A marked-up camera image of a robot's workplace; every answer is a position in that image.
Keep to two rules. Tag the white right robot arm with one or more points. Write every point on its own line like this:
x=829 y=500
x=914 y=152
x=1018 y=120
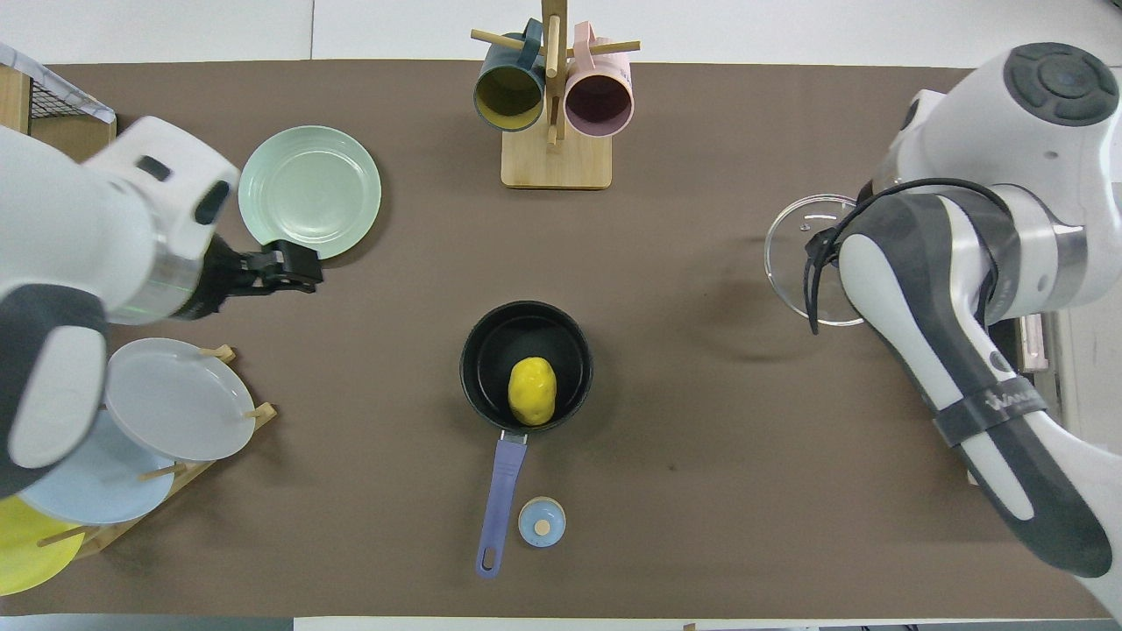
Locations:
x=964 y=307

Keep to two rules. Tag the white toaster oven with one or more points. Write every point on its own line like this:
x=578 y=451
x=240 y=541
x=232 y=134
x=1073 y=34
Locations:
x=1034 y=343

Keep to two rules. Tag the glass lid with blue knob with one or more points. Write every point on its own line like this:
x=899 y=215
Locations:
x=793 y=254

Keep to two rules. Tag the light blue plate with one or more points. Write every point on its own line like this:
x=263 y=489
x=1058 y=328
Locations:
x=105 y=491

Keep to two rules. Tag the dark wooden board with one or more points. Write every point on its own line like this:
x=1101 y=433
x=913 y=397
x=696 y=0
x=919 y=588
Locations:
x=74 y=136

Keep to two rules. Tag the small blue round timer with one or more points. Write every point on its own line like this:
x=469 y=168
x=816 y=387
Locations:
x=541 y=521

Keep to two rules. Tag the wooden plate rack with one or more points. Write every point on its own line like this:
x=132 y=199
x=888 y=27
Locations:
x=197 y=473

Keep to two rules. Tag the light wooden board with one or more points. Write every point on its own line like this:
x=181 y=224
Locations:
x=12 y=96

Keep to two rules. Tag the brown table mat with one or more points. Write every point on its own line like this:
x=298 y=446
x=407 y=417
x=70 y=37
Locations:
x=701 y=438

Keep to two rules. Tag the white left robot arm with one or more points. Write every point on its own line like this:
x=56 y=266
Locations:
x=79 y=254

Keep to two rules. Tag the grey plate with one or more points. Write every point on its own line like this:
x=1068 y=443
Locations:
x=175 y=399

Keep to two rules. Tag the pink mug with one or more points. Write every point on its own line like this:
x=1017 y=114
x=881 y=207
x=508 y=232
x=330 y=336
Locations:
x=599 y=103

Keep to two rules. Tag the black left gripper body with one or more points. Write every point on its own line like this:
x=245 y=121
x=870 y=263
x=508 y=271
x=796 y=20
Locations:
x=230 y=276

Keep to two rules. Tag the green plate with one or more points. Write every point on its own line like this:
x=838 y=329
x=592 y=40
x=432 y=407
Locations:
x=307 y=188

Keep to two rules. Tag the wooden mug rack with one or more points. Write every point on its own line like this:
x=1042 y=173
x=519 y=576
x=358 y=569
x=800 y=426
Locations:
x=557 y=162

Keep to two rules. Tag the yellow potato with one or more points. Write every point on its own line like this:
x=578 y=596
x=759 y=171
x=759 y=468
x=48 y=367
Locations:
x=532 y=392

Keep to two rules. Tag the yellow plate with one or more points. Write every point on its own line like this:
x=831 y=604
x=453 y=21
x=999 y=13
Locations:
x=26 y=552

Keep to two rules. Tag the dark teal mug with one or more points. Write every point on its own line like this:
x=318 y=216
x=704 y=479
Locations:
x=508 y=95

